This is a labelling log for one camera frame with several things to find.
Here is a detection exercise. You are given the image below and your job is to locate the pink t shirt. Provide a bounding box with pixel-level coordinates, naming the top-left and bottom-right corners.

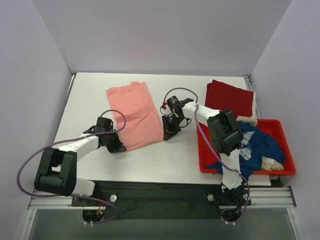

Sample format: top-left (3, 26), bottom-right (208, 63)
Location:
top-left (106, 81), bottom-right (163, 151)

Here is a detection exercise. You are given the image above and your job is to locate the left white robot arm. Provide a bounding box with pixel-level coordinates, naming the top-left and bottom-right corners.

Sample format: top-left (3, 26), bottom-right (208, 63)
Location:
top-left (34, 117), bottom-right (127, 206)

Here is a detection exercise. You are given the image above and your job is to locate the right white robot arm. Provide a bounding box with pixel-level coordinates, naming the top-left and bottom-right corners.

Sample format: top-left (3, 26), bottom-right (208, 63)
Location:
top-left (160, 96), bottom-right (245, 204)

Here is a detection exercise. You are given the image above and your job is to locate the folded dark red t shirt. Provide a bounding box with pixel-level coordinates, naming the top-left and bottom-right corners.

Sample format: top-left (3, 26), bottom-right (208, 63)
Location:
top-left (205, 80), bottom-right (254, 117)

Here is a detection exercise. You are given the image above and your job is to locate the blue printed t shirt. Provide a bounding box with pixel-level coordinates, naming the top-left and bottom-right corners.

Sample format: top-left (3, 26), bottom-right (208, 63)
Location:
top-left (202, 120), bottom-right (286, 182)

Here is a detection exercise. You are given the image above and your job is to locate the beige t shirt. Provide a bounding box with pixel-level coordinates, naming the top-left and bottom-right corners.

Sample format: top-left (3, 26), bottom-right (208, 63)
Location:
top-left (236, 115), bottom-right (284, 172)

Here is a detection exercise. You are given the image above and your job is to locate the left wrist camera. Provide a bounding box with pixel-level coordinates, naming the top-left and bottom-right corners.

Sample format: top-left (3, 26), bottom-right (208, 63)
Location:
top-left (96, 116), bottom-right (113, 132)

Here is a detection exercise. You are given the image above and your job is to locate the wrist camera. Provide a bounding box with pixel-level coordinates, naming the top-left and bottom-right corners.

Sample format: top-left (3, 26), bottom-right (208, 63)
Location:
top-left (96, 116), bottom-right (113, 132)
top-left (161, 95), bottom-right (180, 110)

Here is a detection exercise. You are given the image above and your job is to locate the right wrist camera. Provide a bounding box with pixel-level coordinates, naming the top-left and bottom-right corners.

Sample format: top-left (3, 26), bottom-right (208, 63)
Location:
top-left (161, 95), bottom-right (180, 110)

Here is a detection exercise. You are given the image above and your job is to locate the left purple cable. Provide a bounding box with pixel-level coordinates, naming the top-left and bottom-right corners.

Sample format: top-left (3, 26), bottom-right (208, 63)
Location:
top-left (16, 109), bottom-right (127, 225)

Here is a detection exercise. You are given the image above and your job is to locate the purple cable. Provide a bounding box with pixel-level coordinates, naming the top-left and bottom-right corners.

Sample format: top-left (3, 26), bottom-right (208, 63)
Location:
top-left (163, 87), bottom-right (251, 224)
top-left (16, 109), bottom-right (127, 225)

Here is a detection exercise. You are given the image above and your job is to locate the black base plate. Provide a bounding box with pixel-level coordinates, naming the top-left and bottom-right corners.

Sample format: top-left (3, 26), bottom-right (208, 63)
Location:
top-left (71, 181), bottom-right (252, 224)

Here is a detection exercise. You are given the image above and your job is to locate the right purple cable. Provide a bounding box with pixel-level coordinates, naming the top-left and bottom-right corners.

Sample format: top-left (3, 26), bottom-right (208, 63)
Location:
top-left (163, 87), bottom-right (251, 224)

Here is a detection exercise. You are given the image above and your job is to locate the aluminium frame rail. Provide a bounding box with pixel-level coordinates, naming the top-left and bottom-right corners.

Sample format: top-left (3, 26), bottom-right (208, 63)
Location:
top-left (28, 187), bottom-right (297, 210)

